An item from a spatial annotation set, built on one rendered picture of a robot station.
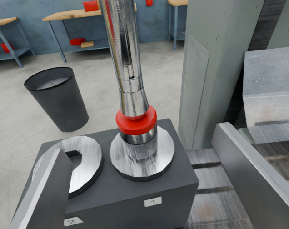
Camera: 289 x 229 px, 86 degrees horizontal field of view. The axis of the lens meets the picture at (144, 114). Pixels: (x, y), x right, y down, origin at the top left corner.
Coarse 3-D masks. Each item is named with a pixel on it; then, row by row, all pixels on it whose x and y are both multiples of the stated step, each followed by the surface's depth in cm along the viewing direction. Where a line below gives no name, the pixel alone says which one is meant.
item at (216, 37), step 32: (192, 0) 75; (224, 0) 48; (256, 0) 43; (288, 0) 43; (192, 32) 80; (224, 32) 50; (256, 32) 48; (288, 32) 49; (192, 64) 84; (224, 64) 55; (192, 96) 90; (224, 96) 64; (192, 128) 97
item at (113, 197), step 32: (160, 128) 24; (96, 160) 21; (128, 160) 20; (160, 160) 20; (96, 192) 19; (128, 192) 18; (160, 192) 18; (192, 192) 20; (64, 224) 19; (96, 224) 21; (128, 224) 24; (160, 224) 27
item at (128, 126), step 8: (120, 112) 18; (152, 112) 18; (120, 120) 17; (128, 120) 17; (136, 120) 17; (144, 120) 17; (152, 120) 17; (120, 128) 17; (128, 128) 16; (136, 128) 16; (144, 128) 16; (152, 128) 17
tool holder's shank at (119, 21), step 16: (112, 0) 10; (128, 0) 10; (112, 16) 10; (128, 16) 11; (112, 32) 11; (128, 32) 11; (112, 48) 12; (128, 48) 12; (128, 64) 13; (128, 80) 14; (128, 96) 15; (144, 96) 15; (128, 112) 16; (144, 112) 16
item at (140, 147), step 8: (120, 136) 19; (128, 136) 17; (136, 136) 17; (144, 136) 17; (152, 136) 18; (128, 144) 18; (136, 144) 18; (144, 144) 18; (152, 144) 19; (128, 152) 19; (136, 152) 19; (144, 152) 19; (152, 152) 20; (136, 160) 20
